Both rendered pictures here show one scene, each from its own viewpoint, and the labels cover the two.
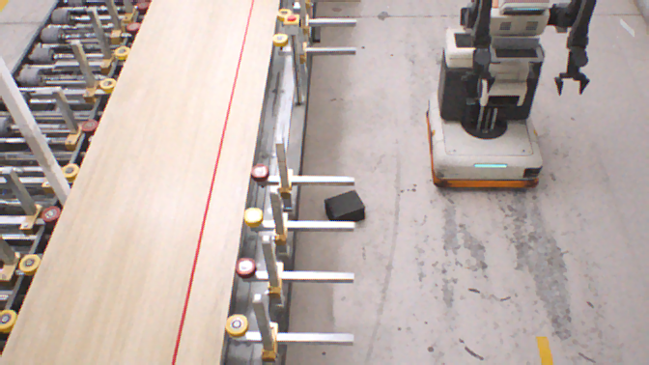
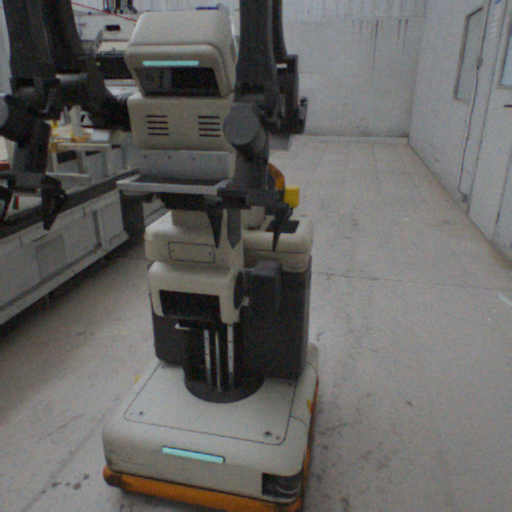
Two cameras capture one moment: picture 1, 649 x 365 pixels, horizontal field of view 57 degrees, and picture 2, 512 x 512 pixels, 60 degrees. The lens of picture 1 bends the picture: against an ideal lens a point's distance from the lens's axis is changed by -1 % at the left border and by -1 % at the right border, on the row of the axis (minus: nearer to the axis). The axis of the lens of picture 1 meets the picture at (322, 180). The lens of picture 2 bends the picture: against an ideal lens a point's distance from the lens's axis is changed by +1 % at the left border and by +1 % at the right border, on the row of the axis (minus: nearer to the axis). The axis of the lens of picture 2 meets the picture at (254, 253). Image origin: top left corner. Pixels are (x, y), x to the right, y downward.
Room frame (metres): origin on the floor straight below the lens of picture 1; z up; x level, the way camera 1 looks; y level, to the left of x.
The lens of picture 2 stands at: (1.43, -1.27, 1.25)
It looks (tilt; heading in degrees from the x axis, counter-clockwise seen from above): 21 degrees down; 7
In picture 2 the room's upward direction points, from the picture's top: straight up
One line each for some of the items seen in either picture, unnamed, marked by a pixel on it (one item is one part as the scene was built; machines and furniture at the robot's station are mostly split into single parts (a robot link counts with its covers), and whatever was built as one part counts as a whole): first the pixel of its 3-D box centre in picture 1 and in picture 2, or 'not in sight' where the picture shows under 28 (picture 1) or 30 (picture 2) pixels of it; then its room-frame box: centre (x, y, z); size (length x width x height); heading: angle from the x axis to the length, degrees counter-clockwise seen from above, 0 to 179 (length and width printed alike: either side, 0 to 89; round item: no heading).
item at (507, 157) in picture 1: (480, 137); (225, 404); (2.71, -1.01, 0.16); 0.67 x 0.64 x 0.25; 175
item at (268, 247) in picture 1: (273, 275); not in sight; (1.29, 0.21, 0.90); 0.04 x 0.04 x 0.48; 85
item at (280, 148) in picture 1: (284, 178); not in sight; (1.79, 0.17, 0.90); 0.04 x 0.04 x 0.48; 85
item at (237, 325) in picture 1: (239, 330); not in sight; (1.09, 0.34, 0.85); 0.08 x 0.08 x 0.11
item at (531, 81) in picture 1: (510, 90); (225, 296); (2.54, -1.05, 0.68); 0.28 x 0.27 x 0.25; 85
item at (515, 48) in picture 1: (513, 57); (183, 198); (2.42, -0.98, 0.99); 0.28 x 0.16 x 0.22; 85
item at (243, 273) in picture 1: (246, 272); not in sight; (1.34, 0.32, 0.85); 0.08 x 0.08 x 0.11
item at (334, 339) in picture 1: (294, 339); not in sight; (1.08, 0.14, 0.80); 0.43 x 0.03 x 0.04; 85
